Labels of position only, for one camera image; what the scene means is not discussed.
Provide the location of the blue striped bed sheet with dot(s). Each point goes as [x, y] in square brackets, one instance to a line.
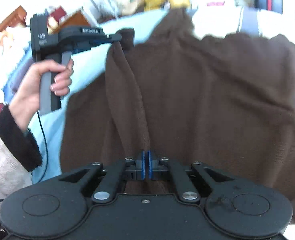
[87, 70]

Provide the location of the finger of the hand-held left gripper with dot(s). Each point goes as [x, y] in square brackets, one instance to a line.
[112, 37]

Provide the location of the wooden headboard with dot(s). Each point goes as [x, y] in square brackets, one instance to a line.
[18, 13]

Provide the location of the cream fluffy cloth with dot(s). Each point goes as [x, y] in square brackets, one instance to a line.
[2, 177]

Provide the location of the person's left hand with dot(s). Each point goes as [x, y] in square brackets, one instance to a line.
[28, 92]

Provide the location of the brown sweater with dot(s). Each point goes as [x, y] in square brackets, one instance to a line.
[200, 92]

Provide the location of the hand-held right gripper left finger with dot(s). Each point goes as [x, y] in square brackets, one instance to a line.
[143, 165]

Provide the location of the wooden nightstand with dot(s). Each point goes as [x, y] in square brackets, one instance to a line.
[76, 20]

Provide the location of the person's left forearm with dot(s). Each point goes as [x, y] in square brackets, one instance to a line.
[17, 142]

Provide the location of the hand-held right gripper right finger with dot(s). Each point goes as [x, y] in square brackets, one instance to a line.
[150, 165]

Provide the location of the yellow plastic bag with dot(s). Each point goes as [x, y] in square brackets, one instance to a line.
[154, 1]

